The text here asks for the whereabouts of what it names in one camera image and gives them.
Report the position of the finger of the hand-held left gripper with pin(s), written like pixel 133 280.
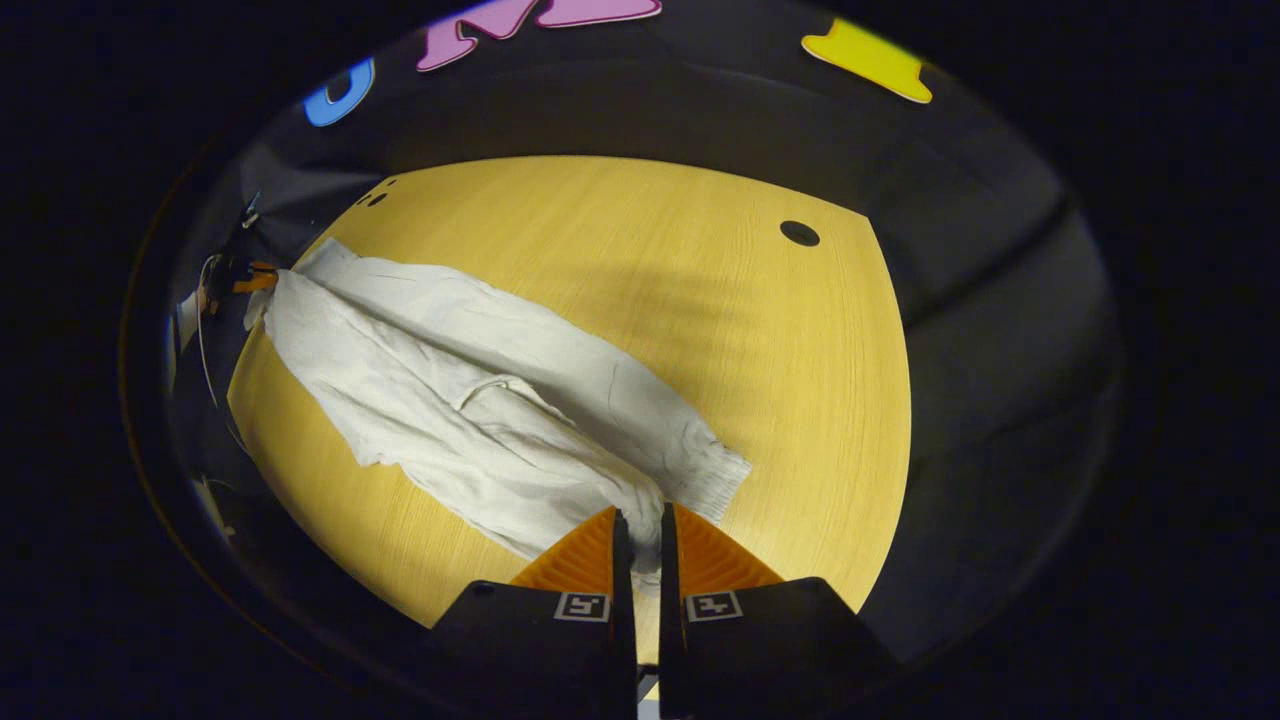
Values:
pixel 258 282

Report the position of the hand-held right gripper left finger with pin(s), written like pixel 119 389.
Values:
pixel 622 600

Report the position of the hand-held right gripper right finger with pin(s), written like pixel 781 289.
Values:
pixel 668 600

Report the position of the white jeans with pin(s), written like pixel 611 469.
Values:
pixel 450 400

